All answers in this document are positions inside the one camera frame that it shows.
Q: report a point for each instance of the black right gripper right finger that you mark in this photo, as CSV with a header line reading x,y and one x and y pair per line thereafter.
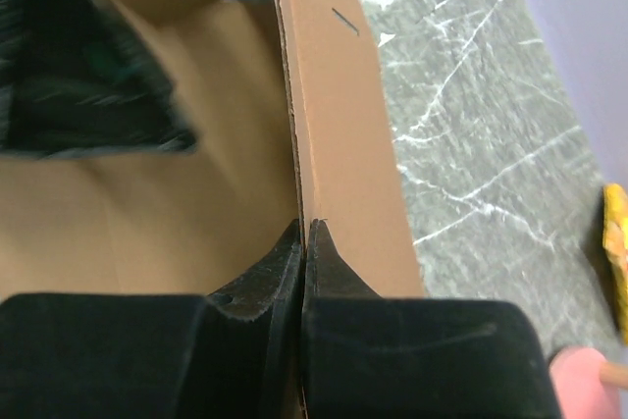
x,y
368,356

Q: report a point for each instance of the pink three-tier shelf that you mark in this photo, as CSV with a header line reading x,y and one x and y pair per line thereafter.
x,y
587,385

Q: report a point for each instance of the yellow Lays chips bag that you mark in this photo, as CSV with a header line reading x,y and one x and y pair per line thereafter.
x,y
614,242

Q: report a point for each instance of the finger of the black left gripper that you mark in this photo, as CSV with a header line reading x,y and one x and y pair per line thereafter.
x,y
77,80

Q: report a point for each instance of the brown cardboard box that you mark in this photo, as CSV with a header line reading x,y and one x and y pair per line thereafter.
x,y
285,100

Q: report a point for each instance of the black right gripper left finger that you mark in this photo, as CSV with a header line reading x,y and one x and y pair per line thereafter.
x,y
228,354

